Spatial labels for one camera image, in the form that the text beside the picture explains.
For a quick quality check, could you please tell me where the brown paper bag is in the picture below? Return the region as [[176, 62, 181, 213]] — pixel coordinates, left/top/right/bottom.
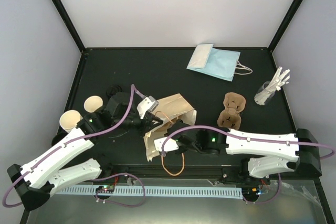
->
[[143, 93, 197, 162]]

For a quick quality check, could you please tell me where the single paper cup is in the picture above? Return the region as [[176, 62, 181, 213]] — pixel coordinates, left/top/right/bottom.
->
[[83, 95, 103, 113]]

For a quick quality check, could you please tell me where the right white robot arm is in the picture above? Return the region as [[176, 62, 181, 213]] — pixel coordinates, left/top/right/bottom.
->
[[171, 125, 322, 184]]

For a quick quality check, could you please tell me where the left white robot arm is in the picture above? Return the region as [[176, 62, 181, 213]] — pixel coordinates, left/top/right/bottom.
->
[[7, 90, 163, 211]]

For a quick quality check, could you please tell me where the black cup lids stack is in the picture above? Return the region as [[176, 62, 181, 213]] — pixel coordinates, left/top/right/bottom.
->
[[106, 84, 122, 99]]

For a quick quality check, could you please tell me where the left small circuit board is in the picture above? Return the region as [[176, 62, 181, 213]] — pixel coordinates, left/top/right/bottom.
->
[[96, 185, 115, 194]]

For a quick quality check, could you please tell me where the small circuit board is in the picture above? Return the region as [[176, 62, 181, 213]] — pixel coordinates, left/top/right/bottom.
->
[[96, 185, 115, 194], [241, 187, 269, 196]]

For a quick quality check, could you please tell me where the paper cup stack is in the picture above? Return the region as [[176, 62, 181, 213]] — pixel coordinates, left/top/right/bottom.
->
[[59, 110, 82, 133]]

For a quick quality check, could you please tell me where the right small circuit board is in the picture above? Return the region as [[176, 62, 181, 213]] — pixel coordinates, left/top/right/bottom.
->
[[241, 187, 269, 196]]

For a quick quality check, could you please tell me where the blue paper bag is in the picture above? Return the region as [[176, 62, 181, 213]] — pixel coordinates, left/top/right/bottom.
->
[[186, 45, 253, 82]]

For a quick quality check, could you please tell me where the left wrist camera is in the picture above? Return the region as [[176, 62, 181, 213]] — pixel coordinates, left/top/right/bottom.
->
[[137, 96, 159, 119]]

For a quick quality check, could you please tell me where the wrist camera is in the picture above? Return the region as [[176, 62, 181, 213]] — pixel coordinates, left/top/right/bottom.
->
[[137, 96, 159, 119], [152, 137, 179, 157]]

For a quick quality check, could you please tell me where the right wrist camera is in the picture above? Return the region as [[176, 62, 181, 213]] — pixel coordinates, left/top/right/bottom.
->
[[152, 137, 179, 157]]

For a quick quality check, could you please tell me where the black mounting rail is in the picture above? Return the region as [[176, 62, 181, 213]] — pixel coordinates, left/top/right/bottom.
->
[[99, 164, 244, 183]]

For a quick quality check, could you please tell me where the light blue cable duct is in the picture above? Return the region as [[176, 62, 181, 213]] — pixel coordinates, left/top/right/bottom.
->
[[57, 185, 243, 199]]

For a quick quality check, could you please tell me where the left black frame post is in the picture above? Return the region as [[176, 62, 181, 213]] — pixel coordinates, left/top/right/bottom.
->
[[51, 0, 86, 53]]

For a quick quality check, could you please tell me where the black frame post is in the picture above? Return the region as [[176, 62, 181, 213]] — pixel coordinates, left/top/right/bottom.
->
[[268, 0, 303, 52], [51, 0, 86, 53]]

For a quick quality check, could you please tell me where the right black frame post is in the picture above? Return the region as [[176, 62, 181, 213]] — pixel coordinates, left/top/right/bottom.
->
[[268, 0, 303, 52]]

